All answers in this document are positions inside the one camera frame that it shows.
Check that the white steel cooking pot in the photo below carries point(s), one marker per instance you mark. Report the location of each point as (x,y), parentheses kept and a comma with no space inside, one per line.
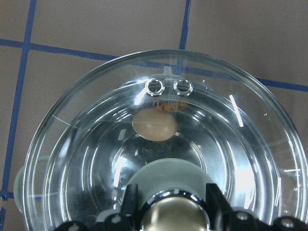
(60,168)

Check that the brown egg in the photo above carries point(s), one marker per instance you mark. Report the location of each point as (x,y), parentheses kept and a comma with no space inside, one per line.
(154,125)

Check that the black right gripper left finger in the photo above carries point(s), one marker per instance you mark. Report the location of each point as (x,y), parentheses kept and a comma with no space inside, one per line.
(123,219)

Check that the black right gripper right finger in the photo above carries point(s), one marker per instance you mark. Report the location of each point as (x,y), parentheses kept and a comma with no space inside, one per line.
(223,218)

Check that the glass pot lid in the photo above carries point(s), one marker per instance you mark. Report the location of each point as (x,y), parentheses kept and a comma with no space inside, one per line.
(166,144)

